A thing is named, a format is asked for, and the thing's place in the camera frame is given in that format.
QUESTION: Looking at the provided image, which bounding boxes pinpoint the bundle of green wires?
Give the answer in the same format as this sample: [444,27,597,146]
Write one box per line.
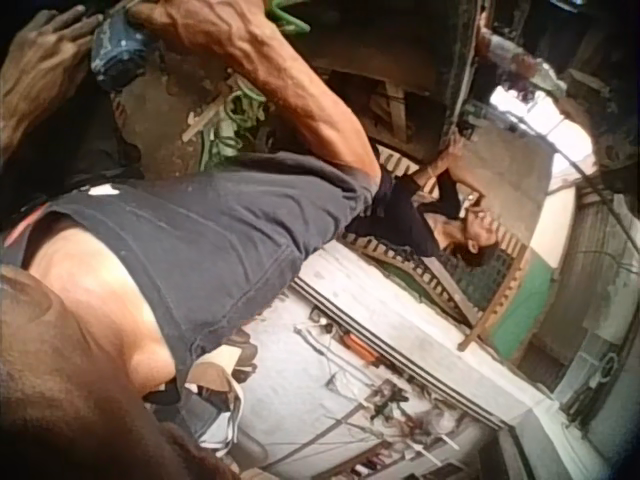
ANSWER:
[198,74,274,172]

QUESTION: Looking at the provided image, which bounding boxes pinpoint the heap of tools and cables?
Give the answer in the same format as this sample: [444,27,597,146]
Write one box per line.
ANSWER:
[294,319,481,479]

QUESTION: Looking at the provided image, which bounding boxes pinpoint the green plastic frame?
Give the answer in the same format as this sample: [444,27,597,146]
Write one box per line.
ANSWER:
[263,0,312,36]

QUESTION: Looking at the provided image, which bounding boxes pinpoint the blue power tool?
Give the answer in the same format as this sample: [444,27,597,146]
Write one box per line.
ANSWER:
[89,12,160,94]

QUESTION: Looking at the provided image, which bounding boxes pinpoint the person's left hand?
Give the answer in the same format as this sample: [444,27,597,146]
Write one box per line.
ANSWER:
[0,4,105,151]

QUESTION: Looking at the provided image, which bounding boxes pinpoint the dark wooden cabinet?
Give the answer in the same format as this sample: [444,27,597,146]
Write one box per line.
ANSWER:
[279,0,489,164]

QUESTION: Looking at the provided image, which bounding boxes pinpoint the person's right hand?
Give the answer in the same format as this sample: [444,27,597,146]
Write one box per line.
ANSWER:
[125,0,269,57]

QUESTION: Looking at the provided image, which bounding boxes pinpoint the orange hand tool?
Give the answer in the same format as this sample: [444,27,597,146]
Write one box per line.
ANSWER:
[341,333,379,363]

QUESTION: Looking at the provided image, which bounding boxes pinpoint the white striped panel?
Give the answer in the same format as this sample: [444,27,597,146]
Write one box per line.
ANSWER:
[292,244,551,431]

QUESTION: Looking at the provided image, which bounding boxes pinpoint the slatted wooden bench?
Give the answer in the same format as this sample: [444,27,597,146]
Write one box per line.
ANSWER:
[339,143,532,352]

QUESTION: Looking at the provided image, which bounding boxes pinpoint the black hanging cable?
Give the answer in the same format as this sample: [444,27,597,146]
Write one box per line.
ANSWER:
[499,107,640,261]

